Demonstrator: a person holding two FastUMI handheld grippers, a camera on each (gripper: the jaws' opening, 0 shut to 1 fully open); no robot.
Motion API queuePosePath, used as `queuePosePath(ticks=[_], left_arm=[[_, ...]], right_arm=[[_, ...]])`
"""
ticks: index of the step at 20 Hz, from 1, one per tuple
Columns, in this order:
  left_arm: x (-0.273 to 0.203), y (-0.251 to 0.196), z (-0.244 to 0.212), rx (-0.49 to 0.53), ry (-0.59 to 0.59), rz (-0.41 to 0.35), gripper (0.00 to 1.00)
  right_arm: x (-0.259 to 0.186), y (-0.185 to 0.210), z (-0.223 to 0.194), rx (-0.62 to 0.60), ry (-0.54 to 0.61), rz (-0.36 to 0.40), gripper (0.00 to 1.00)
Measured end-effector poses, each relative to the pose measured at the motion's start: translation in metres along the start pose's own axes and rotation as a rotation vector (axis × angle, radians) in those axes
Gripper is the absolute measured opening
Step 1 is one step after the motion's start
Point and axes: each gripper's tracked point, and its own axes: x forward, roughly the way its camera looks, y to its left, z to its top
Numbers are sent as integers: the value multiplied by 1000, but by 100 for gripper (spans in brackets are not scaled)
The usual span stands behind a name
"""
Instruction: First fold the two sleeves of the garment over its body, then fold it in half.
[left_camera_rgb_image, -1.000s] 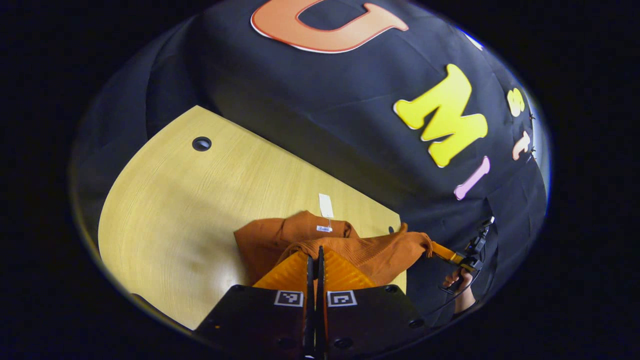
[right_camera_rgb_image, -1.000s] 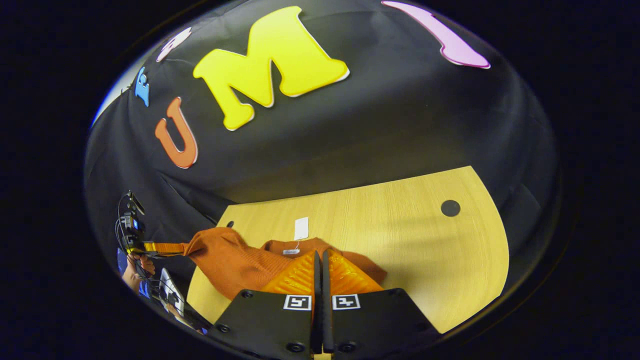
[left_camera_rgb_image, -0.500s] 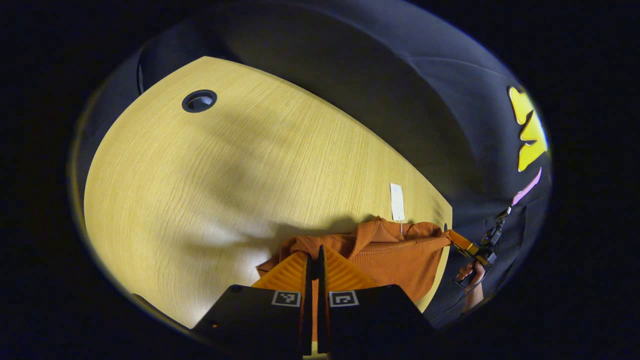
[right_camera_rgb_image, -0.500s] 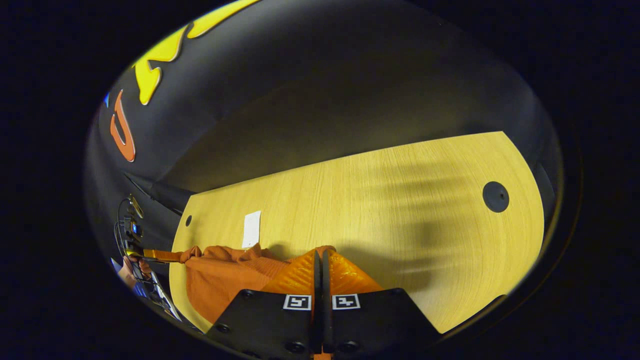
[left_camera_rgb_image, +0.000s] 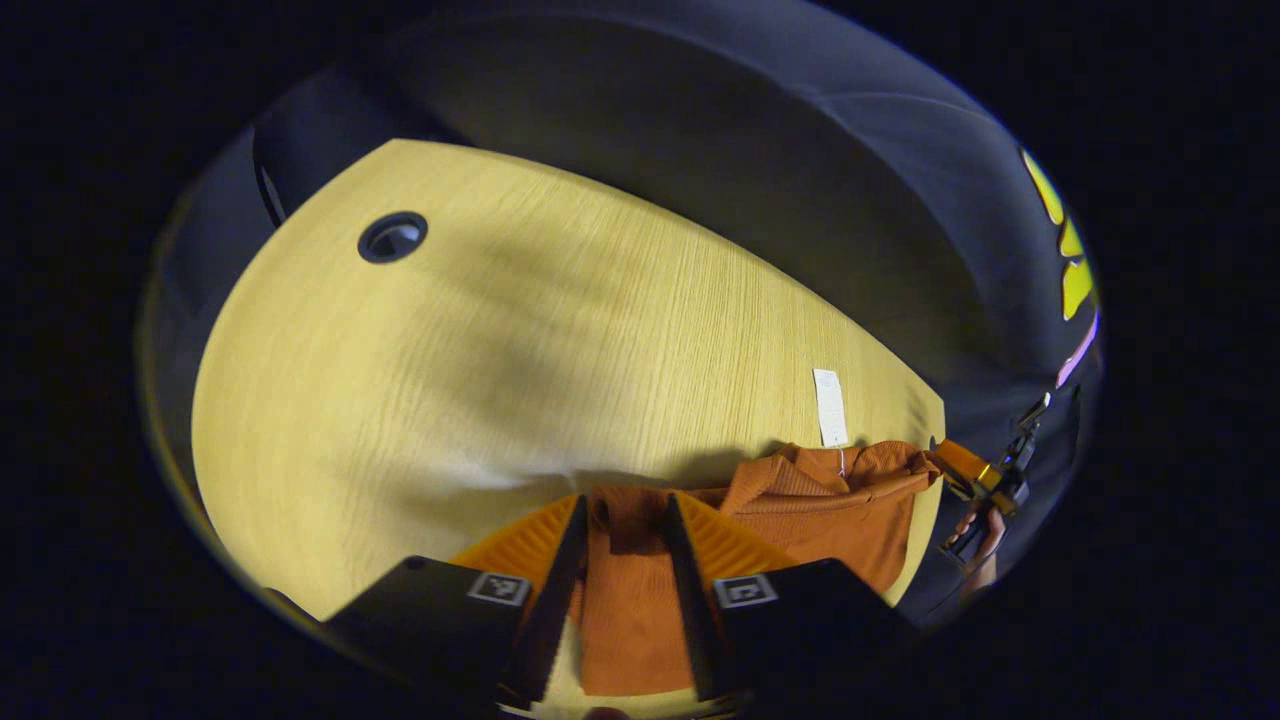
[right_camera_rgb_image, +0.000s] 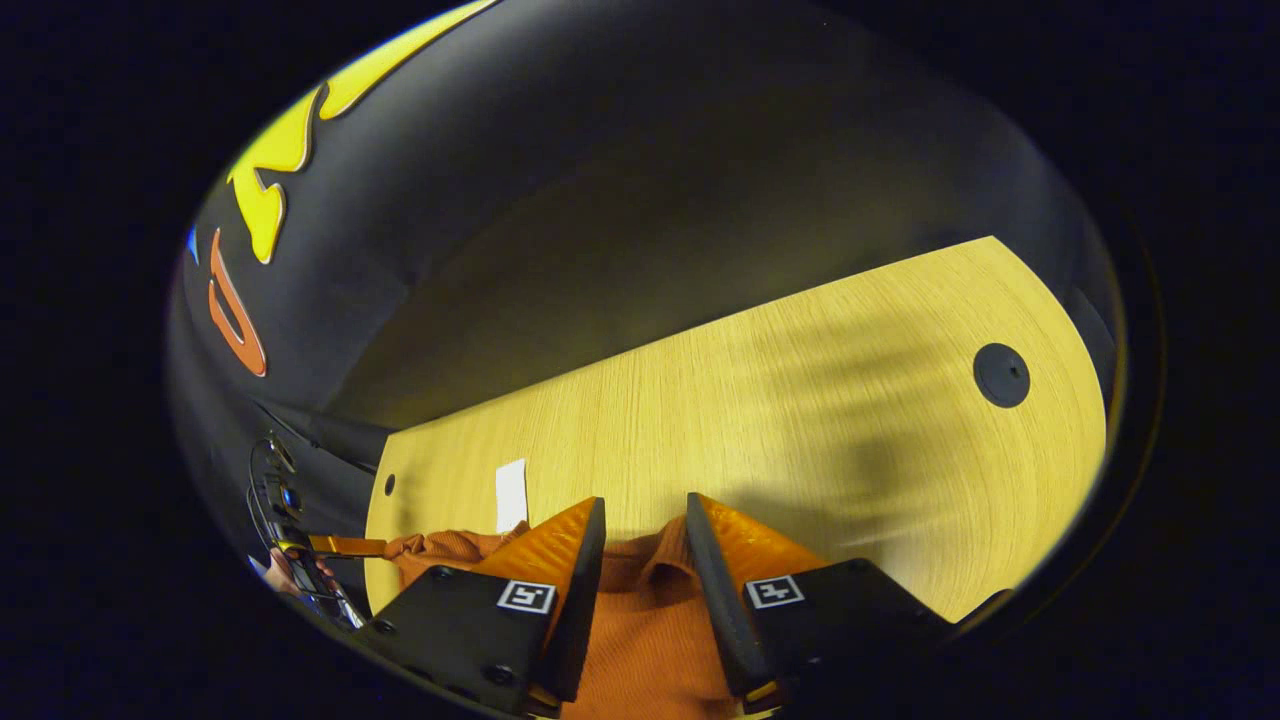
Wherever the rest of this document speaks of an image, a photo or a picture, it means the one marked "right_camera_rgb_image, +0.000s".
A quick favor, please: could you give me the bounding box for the black backdrop cloth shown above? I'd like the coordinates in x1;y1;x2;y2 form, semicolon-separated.
165;0;1121;641

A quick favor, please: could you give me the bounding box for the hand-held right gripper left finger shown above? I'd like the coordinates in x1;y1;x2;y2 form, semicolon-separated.
355;496;608;717

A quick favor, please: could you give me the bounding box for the orange button shirt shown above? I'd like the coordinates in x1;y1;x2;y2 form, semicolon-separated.
383;515;761;720

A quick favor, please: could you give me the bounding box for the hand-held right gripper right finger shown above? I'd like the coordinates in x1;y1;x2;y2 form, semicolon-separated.
685;492;956;713

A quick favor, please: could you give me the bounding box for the white paper tag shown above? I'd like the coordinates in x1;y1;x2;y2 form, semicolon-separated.
495;458;529;534

